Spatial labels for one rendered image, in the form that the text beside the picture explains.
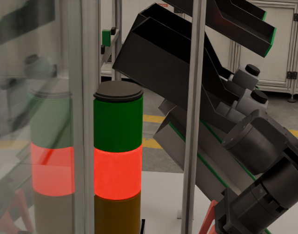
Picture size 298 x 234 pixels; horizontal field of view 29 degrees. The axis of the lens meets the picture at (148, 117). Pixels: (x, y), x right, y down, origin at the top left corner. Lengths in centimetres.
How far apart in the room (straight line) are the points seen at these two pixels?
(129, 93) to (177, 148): 50
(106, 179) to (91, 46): 13
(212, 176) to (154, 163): 263
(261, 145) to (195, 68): 23
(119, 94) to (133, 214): 13
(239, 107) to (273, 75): 387
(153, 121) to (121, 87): 376
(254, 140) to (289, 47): 407
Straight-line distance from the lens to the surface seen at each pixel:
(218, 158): 116
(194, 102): 96
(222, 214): 80
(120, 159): 55
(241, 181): 117
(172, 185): 156
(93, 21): 52
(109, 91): 54
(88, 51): 53
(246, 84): 116
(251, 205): 79
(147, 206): 146
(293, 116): 461
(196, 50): 93
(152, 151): 381
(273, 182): 78
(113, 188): 56
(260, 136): 76
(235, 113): 101
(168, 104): 116
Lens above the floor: 159
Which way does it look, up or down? 21 degrees down
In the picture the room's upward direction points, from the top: 2 degrees clockwise
